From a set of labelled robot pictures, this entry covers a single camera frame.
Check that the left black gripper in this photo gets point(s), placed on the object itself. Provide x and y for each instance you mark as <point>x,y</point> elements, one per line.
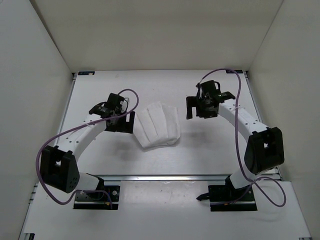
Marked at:
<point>125,126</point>

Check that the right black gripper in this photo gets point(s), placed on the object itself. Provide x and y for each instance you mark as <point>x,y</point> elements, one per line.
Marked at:
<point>194,102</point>

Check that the white skirt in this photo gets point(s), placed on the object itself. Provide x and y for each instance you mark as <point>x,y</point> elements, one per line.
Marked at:
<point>157,125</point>

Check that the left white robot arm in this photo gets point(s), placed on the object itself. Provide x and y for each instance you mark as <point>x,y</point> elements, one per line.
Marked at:
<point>58,164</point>

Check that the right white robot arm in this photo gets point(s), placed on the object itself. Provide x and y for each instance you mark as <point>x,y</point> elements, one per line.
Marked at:
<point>264,150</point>

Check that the right blue corner label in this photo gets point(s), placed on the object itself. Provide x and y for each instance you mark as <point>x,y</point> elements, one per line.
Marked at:
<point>230,71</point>

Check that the blue corner label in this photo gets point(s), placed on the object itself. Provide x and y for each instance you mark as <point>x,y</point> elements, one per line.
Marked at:
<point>86,73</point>
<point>230,71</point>

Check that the left blue corner label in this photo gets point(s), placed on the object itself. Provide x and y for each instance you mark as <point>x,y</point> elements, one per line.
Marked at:
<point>86,73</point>

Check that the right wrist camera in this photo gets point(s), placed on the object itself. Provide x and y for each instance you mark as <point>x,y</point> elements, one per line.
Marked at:
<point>199,93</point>

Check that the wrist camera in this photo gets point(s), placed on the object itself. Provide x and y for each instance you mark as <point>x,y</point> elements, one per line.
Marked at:
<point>125,104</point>
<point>199,93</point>

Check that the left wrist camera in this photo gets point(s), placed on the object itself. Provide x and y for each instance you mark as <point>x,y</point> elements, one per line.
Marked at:
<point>125,104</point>

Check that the aluminium table rail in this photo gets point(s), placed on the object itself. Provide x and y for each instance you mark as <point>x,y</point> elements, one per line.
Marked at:
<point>164,178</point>

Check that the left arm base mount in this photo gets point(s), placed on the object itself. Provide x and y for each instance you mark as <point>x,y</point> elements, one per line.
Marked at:
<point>107,197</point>

